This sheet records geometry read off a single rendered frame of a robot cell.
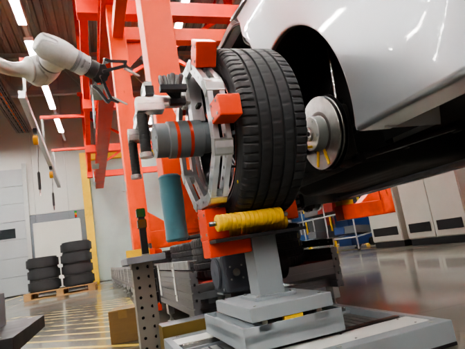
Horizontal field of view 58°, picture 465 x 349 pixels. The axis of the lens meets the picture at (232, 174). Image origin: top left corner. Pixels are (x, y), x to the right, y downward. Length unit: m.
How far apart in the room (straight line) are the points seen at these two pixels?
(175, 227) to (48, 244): 11.09
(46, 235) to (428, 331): 11.68
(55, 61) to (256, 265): 1.10
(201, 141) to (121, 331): 1.38
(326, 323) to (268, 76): 0.84
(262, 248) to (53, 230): 11.27
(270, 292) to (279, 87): 0.72
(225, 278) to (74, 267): 8.10
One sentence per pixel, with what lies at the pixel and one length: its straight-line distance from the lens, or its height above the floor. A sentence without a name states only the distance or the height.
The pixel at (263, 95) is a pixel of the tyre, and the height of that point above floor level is 0.88.
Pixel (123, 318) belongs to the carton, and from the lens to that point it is 2.57.
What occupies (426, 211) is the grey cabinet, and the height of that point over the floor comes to 0.49.
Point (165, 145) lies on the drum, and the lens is 1.53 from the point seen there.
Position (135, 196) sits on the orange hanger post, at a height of 1.02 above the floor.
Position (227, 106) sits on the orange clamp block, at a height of 0.84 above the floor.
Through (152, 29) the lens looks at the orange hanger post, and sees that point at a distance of 2.34.
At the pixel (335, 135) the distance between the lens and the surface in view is 1.78.
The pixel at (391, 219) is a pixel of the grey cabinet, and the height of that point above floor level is 0.45.
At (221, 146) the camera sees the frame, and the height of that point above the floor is 0.74.
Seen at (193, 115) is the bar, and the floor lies 0.93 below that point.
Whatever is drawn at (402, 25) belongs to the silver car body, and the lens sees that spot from 1.34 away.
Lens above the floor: 0.42
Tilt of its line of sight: 10 degrees up
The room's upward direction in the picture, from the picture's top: 9 degrees counter-clockwise
